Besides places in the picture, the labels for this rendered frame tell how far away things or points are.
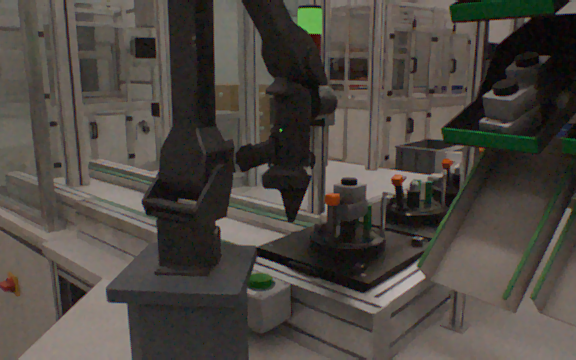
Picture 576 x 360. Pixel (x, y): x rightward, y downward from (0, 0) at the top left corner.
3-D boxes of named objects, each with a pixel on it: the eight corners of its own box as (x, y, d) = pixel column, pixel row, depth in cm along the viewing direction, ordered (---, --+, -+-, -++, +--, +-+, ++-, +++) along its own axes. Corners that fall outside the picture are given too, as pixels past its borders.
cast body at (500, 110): (510, 148, 60) (502, 97, 57) (481, 140, 64) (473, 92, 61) (552, 117, 63) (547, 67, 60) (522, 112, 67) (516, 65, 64)
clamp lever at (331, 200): (332, 238, 85) (333, 196, 83) (323, 236, 86) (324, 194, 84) (344, 234, 87) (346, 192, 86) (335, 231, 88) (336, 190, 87)
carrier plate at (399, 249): (367, 295, 74) (367, 282, 74) (255, 256, 90) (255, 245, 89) (435, 252, 92) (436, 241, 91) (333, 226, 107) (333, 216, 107)
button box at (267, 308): (261, 335, 72) (260, 297, 71) (176, 293, 86) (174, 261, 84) (291, 318, 77) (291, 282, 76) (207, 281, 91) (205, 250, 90)
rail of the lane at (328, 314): (371, 378, 69) (374, 308, 66) (77, 238, 126) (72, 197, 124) (391, 361, 73) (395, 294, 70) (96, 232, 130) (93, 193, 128)
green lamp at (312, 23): (311, 32, 99) (311, 7, 98) (292, 33, 102) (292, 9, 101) (326, 33, 103) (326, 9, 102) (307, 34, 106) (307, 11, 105)
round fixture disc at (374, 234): (358, 265, 81) (358, 253, 80) (294, 245, 90) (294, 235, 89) (399, 243, 91) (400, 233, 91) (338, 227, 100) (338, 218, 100)
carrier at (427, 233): (439, 250, 93) (444, 186, 90) (336, 224, 108) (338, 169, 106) (484, 221, 111) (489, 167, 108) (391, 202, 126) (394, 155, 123)
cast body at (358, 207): (348, 222, 85) (349, 183, 84) (328, 217, 88) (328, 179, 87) (373, 212, 92) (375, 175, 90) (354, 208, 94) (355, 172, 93)
